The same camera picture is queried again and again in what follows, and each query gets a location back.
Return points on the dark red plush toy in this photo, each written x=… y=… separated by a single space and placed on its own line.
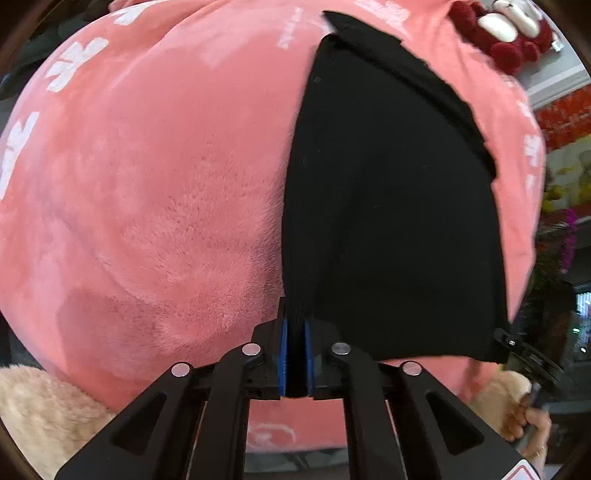
x=505 y=53

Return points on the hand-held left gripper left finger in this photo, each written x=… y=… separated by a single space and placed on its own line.
x=284 y=362

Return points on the cream fluffy fleece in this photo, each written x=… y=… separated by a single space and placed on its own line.
x=41 y=415

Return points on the person's right hand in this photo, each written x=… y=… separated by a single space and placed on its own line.
x=531 y=427

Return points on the black knit garment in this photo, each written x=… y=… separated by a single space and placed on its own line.
x=392 y=207

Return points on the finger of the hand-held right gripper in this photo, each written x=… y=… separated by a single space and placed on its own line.
x=503 y=339

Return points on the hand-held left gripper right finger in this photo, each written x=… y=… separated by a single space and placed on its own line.
x=308 y=364

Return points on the pink printed fleece blanket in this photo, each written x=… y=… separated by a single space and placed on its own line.
x=138 y=207

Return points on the pink flower plant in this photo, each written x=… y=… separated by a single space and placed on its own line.
x=561 y=240

